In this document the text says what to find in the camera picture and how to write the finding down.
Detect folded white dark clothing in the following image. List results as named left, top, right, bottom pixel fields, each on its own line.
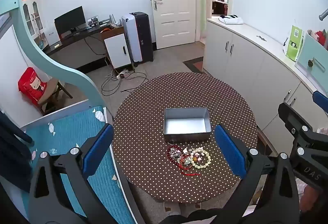
left=219, top=15, right=244, bottom=25

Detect green white paper bag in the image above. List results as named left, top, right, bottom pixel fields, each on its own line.
left=283, top=25, right=304, bottom=62

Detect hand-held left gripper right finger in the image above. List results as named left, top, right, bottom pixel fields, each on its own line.
left=213, top=125, right=301, bottom=224

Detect red stuffed toy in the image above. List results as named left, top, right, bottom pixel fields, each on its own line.
left=307, top=29, right=328, bottom=48

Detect teal quilted blanket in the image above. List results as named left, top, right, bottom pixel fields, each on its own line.
left=22, top=106, right=137, bottom=224

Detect person's right hand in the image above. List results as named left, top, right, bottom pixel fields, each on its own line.
left=299, top=184, right=321, bottom=212

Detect black computer monitor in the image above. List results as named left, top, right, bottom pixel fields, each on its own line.
left=54, top=6, right=87, bottom=35

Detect black floor cables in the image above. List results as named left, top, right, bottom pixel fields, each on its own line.
left=101, top=70, right=147, bottom=97

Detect black white tower air cooler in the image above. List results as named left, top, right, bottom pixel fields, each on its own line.
left=122, top=11, right=154, bottom=63

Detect light blue chair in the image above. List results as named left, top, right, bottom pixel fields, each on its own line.
left=0, top=0, right=114, bottom=128

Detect dark desk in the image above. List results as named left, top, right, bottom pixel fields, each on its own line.
left=43, top=23, right=126, bottom=71

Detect pale teal board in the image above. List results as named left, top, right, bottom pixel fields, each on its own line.
left=295, top=33, right=328, bottom=84

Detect red printed bag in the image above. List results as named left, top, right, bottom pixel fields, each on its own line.
left=18, top=67, right=48, bottom=106

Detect long white sideboard cabinet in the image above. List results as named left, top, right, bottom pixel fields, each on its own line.
left=202, top=18, right=328, bottom=161

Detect white glass door cupboard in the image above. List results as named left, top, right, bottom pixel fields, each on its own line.
left=22, top=0, right=46, bottom=48

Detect brown polka dot tablecloth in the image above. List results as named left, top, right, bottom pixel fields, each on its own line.
left=113, top=72, right=258, bottom=204

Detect person's dark pants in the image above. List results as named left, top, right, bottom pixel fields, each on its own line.
left=159, top=208, right=232, bottom=224

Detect dark navy cloth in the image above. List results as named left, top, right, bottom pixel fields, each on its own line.
left=0, top=110, right=35, bottom=193

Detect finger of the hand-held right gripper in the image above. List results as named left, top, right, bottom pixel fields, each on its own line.
left=313, top=90, right=328, bottom=108
left=278, top=102, right=328, bottom=161

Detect red cord charm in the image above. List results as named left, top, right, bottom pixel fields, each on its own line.
left=177, top=161, right=201, bottom=176

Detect small white cabinet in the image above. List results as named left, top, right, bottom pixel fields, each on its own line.
left=104, top=33, right=133, bottom=69

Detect cream bead bracelet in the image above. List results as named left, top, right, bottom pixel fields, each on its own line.
left=192, top=147, right=212, bottom=169

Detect wooden chair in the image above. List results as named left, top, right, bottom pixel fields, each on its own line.
left=38, top=78, right=74, bottom=115

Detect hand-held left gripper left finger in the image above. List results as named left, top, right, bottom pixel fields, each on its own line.
left=27, top=124, right=146, bottom=224

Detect silver metal tin box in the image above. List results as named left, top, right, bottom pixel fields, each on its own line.
left=163, top=107, right=212, bottom=144

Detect dark red bead bracelet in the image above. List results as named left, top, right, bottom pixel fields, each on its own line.
left=167, top=145, right=181, bottom=163

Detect white panel door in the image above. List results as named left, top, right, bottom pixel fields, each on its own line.
left=149, top=0, right=197, bottom=49

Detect pale jade pendant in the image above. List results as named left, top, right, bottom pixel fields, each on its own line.
left=182, top=155, right=197, bottom=166

